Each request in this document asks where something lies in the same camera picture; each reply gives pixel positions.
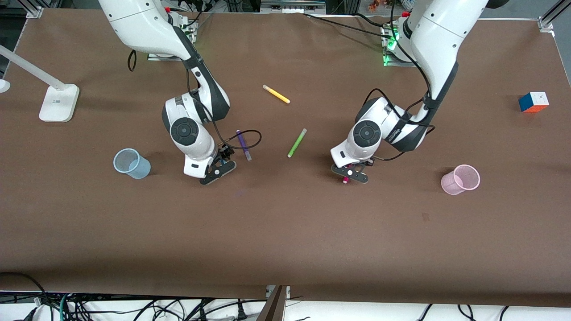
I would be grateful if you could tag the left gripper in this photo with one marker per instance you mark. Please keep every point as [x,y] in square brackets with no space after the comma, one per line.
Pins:
[370,162]

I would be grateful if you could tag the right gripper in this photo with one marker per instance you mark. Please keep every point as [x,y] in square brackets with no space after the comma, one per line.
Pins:
[225,153]

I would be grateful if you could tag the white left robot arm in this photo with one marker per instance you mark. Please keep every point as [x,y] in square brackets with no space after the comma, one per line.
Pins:
[439,40]

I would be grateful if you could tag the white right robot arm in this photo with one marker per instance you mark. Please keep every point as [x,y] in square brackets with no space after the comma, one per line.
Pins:
[147,26]

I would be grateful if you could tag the purple marker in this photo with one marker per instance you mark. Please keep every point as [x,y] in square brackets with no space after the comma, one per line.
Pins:
[243,145]

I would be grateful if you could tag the green marker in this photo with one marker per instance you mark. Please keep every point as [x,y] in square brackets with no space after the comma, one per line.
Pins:
[296,143]

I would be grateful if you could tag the blue mesh cup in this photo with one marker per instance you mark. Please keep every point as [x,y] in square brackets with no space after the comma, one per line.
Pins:
[131,164]

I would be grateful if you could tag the yellow marker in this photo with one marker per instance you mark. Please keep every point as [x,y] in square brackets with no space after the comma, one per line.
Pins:
[276,94]

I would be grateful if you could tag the translucent plastic cup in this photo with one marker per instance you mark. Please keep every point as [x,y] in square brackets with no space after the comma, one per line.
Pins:
[459,180]

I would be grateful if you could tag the black power plug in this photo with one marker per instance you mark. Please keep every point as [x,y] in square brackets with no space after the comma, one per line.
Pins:
[241,312]

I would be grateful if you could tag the wooden table support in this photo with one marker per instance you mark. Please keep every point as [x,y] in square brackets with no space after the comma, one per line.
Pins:
[274,305]

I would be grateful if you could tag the white desk lamp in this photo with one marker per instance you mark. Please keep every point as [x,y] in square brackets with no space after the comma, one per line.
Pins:
[59,102]

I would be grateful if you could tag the multicoloured puzzle cube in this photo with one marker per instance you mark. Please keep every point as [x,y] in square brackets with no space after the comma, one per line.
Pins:
[533,102]

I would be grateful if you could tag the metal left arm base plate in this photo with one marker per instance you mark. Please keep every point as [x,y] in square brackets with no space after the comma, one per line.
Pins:
[390,44]

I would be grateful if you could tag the aluminium frame corner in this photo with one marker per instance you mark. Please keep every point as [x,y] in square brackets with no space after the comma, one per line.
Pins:
[551,18]
[35,8]

